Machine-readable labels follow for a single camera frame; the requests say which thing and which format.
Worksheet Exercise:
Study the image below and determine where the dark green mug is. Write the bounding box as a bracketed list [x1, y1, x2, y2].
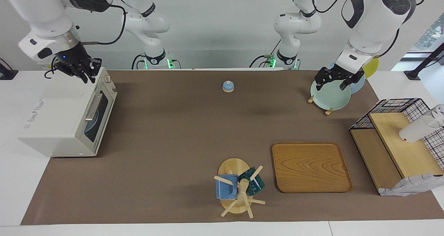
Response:
[238, 167, 265, 196]

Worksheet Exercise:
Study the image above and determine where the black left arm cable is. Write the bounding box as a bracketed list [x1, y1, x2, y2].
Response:
[310, 0, 426, 15]

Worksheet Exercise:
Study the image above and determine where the black right base cable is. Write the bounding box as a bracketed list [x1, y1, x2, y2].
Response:
[131, 53, 147, 70]

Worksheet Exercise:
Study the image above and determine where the cream toaster oven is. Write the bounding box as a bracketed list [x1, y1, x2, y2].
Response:
[17, 68, 118, 158]

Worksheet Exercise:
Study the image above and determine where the black camera stand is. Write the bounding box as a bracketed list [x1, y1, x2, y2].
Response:
[404, 41, 444, 81]

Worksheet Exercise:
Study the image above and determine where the wooden mug tree stand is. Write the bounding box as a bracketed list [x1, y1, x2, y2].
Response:
[213, 158, 266, 219]

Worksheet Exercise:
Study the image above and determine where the black base cable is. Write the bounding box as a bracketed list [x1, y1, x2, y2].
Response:
[131, 53, 147, 70]
[249, 38, 282, 69]

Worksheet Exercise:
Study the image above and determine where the wooden serving tray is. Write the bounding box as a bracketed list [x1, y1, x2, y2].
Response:
[272, 142, 353, 194]

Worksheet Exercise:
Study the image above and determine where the white cup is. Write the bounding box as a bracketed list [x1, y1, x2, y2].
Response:
[399, 115, 436, 144]

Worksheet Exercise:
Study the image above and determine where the oven glass door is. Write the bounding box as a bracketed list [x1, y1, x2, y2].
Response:
[80, 84, 118, 153]

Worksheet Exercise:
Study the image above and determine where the wooden shelf with wire basket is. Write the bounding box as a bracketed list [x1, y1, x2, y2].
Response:
[349, 98, 444, 197]

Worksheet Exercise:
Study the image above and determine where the yellow plate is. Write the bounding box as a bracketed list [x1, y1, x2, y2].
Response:
[362, 57, 380, 79]

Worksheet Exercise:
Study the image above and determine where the blue mug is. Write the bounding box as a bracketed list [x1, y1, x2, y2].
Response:
[215, 174, 239, 200]

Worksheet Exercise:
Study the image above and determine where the light blue round plate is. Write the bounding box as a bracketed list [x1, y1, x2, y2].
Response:
[86, 105, 104, 142]

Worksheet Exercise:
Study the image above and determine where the black left base cable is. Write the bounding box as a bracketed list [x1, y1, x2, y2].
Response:
[249, 38, 282, 69]

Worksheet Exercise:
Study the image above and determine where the wooden dish rack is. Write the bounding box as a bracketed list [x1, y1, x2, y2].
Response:
[307, 95, 334, 116]

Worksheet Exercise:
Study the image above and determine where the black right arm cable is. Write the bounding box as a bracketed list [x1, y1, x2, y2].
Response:
[79, 3, 127, 46]

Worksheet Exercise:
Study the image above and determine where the pale green plate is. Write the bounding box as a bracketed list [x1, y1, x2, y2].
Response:
[310, 78, 352, 111]

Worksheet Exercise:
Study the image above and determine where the brown table mat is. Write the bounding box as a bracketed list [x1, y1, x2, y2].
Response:
[21, 70, 444, 226]

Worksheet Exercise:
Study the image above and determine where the grey white patterned cloth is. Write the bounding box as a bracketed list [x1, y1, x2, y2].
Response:
[378, 173, 444, 197]

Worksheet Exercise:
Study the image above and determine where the clear glass cup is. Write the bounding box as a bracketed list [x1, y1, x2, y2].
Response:
[429, 104, 444, 126]

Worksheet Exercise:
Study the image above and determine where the pale blue racked plate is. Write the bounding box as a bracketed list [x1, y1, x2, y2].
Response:
[327, 61, 366, 95]

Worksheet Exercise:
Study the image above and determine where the black clamp mount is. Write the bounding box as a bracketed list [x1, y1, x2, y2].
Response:
[0, 58, 19, 81]

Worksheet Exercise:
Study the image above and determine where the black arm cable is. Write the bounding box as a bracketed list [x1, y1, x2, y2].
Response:
[310, 0, 426, 15]
[79, 3, 127, 46]

